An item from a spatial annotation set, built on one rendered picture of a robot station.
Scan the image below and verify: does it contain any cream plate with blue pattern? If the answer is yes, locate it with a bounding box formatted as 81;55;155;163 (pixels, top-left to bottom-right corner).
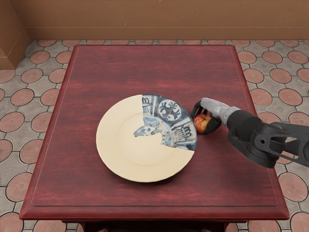
96;93;198;183

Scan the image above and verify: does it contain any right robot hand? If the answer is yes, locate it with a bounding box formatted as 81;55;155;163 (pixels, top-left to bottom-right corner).
191;97;239;134

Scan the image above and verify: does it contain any red yellow apple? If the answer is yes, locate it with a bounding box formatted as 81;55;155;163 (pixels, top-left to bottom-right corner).
194;114;211;134

